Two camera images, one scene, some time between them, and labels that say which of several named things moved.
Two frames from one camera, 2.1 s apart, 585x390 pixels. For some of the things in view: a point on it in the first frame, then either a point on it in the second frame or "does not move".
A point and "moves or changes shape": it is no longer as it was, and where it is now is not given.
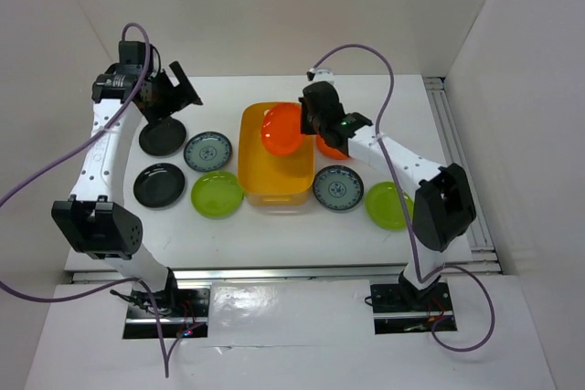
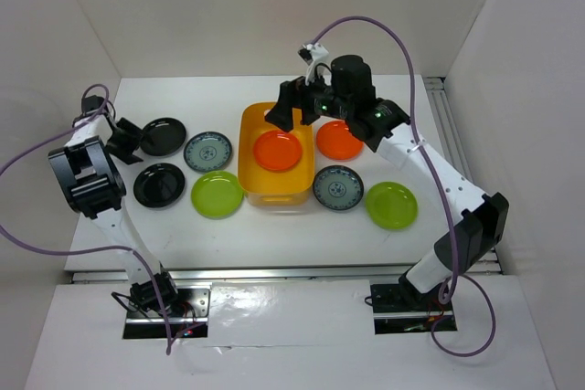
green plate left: x=218 y=195 does not move
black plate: x=163 y=138 does not move
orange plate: x=281 y=130 moves or changes shape
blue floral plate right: x=338 y=187 does not move
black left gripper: x=180 y=95 → x=132 y=131
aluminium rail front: x=264 y=275 does not move
